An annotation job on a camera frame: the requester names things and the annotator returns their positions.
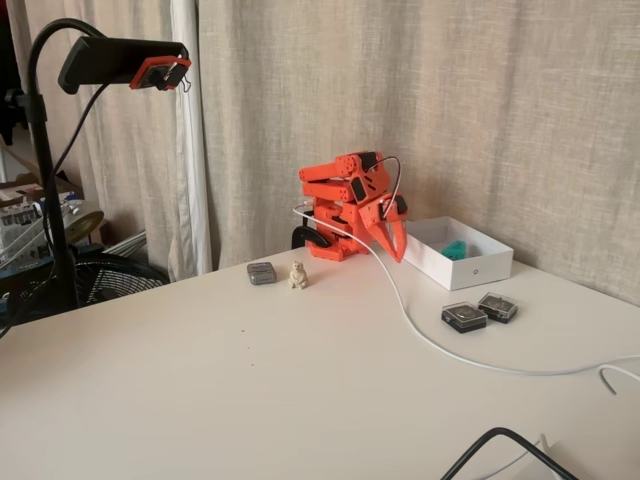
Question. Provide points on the camera on gooseneck stand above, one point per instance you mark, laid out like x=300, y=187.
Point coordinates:
x=140, y=150

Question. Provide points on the cream bear figurine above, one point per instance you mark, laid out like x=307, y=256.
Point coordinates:
x=298, y=276

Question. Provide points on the black table clamp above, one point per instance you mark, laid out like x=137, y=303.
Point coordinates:
x=310, y=235

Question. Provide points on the beige linen curtain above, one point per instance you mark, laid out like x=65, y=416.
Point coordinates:
x=450, y=75

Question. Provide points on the black camera holder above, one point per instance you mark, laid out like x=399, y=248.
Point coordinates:
x=110, y=60

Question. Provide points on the clear plastic storage box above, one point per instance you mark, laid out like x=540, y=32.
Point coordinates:
x=25, y=235

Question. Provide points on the grey metal tin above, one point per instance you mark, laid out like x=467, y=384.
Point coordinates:
x=261, y=274

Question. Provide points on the black floor fan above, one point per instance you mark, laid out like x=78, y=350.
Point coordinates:
x=115, y=285

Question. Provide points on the cardboard box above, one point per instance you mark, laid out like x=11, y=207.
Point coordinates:
x=30, y=192

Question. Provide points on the green cube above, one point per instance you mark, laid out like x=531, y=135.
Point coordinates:
x=456, y=250

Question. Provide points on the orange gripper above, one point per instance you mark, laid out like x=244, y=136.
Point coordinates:
x=376, y=215

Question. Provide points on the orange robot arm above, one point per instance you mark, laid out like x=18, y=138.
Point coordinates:
x=325, y=172

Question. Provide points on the white cardboard bin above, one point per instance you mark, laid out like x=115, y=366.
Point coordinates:
x=475, y=277

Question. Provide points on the beige lamp shade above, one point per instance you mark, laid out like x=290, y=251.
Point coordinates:
x=85, y=222

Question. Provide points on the black clear-lid case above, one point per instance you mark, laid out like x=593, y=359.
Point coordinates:
x=464, y=317
x=498, y=307

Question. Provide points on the orange framed webcam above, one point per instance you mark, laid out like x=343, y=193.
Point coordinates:
x=157, y=76

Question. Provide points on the black gooseneck stand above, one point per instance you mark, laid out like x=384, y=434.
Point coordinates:
x=50, y=165

